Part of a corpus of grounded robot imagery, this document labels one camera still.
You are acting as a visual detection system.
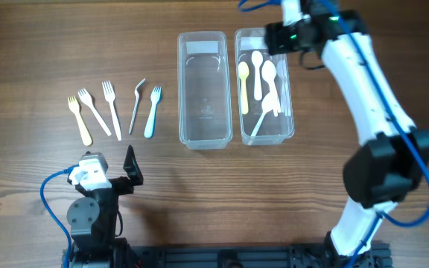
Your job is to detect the white small spoon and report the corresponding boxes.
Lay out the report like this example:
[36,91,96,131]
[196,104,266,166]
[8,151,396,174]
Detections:
[251,51,264,101]

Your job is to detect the white long plastic fork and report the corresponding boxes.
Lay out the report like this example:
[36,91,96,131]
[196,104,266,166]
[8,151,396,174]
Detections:
[102,80,122,141]

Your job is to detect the light blue plastic fork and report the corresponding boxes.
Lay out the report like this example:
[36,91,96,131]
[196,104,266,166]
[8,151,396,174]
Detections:
[144,86,162,138]

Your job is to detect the yellow plastic spoon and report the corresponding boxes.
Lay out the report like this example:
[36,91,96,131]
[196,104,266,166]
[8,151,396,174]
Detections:
[238,61,250,115]

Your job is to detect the white ribbed spoon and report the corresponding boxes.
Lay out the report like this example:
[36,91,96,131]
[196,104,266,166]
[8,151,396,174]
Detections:
[250,93,279,137]

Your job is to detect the yellow plastic fork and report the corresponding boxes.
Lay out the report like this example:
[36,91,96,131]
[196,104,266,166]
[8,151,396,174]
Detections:
[68,95,92,146]

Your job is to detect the white short plastic fork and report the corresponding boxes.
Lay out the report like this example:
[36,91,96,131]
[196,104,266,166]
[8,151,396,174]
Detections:
[77,89,112,136]

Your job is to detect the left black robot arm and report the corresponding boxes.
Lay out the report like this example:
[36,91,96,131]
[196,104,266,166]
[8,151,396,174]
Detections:
[64,176,143,267]

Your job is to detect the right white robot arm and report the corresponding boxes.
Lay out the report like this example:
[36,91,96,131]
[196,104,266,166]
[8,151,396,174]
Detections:
[177,1,429,267]

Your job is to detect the clear right plastic container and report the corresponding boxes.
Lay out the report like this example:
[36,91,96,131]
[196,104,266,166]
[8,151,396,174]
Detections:
[235,28,295,146]

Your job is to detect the clear plastic container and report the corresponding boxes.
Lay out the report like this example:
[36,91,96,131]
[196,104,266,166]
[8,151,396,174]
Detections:
[235,28,295,146]
[177,31,232,150]

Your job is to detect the clear left plastic container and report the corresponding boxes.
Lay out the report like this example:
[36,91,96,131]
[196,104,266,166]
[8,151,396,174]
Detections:
[177,31,232,150]

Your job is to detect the translucent clear spoon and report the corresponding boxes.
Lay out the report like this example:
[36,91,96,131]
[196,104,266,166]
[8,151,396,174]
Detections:
[276,60,289,116]

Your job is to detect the left blue cable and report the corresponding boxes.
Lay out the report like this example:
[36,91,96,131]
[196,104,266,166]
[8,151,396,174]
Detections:
[39,167,80,268]

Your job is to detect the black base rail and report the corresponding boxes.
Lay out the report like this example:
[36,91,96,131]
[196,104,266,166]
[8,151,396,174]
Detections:
[124,242,393,268]

